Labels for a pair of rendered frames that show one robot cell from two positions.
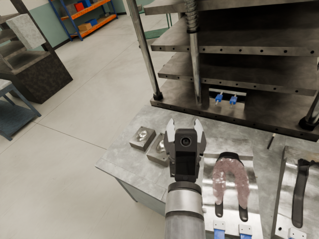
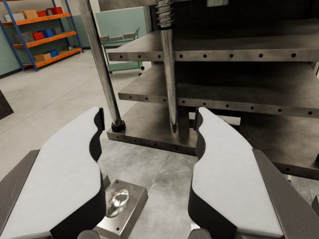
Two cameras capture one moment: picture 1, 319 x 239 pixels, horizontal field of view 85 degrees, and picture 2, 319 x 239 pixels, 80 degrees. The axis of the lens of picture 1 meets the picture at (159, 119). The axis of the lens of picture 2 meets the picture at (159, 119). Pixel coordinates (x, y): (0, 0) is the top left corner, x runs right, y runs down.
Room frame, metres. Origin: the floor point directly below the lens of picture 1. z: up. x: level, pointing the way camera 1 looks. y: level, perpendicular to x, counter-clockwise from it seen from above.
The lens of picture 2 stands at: (0.24, -0.04, 1.52)
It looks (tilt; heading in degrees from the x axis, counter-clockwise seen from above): 32 degrees down; 345
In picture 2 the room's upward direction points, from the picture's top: 8 degrees counter-clockwise
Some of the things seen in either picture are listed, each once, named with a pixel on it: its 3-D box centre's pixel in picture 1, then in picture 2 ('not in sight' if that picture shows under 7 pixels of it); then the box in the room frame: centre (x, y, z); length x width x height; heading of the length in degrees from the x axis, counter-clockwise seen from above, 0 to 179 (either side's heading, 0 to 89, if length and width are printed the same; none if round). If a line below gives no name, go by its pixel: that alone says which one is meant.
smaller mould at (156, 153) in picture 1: (163, 149); (119, 208); (0.74, 0.03, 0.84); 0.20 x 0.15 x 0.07; 138
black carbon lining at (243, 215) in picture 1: (229, 182); not in sight; (0.37, -0.25, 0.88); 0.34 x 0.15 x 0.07; 155
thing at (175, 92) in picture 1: (229, 86); (213, 114); (1.27, -0.73, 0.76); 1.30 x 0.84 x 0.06; 48
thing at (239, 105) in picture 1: (234, 81); (219, 106); (1.18, -0.71, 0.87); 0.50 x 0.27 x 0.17; 138
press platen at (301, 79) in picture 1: (233, 58); (216, 78); (1.31, -0.76, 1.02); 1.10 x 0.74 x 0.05; 48
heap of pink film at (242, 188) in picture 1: (229, 178); not in sight; (0.39, -0.26, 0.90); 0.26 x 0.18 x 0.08; 155
